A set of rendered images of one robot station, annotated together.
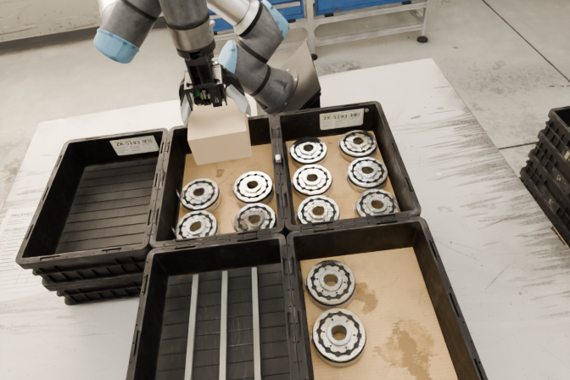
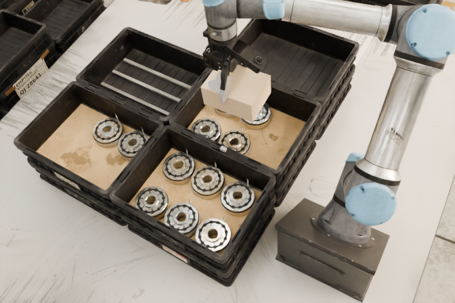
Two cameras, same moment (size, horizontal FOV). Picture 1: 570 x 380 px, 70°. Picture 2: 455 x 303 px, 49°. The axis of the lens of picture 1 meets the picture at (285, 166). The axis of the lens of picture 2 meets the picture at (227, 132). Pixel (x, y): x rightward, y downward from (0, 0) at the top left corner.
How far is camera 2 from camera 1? 1.49 m
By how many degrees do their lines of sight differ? 69
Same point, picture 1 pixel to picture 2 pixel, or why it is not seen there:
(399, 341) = (83, 158)
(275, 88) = (327, 209)
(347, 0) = not seen: outside the picture
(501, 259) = (77, 289)
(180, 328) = (179, 77)
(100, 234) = (274, 60)
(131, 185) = (307, 85)
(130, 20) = not seen: outside the picture
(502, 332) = (53, 243)
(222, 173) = (271, 138)
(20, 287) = not seen: hidden behind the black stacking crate
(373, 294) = (112, 164)
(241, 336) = (151, 99)
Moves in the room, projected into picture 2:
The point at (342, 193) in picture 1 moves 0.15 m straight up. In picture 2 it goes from (185, 197) to (177, 172)
